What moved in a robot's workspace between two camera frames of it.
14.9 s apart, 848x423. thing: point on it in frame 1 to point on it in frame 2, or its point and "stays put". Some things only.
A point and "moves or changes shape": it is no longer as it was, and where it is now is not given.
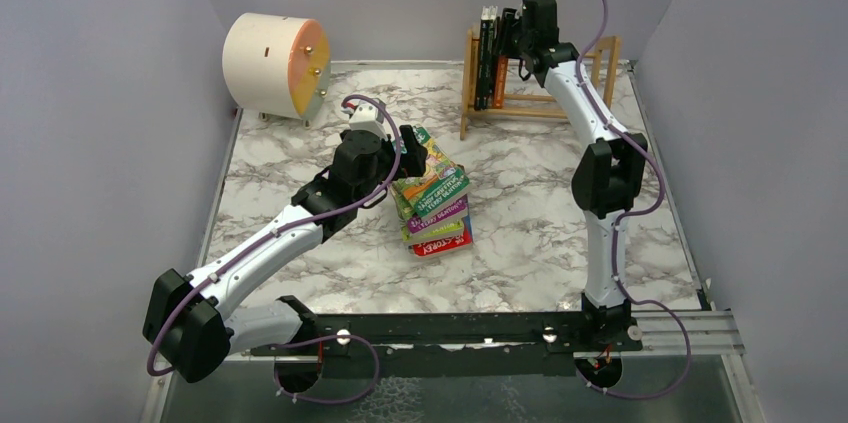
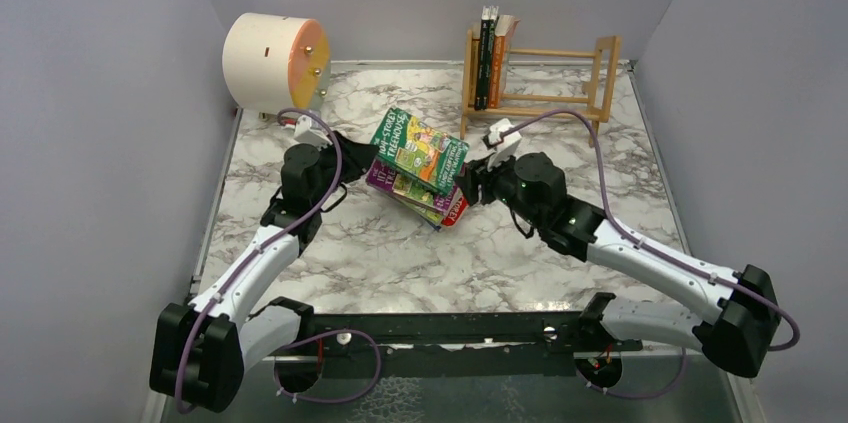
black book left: (485, 60) stays put
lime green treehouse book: (445, 231) to (427, 212)
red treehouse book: (445, 247) to (456, 213)
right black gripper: (512, 35) to (481, 183)
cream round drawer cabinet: (276, 65) stays put
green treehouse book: (442, 183) moves or changes shape
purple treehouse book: (417, 225) to (384, 177)
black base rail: (457, 345) stays put
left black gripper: (411, 151) to (354, 154)
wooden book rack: (604, 51) stays put
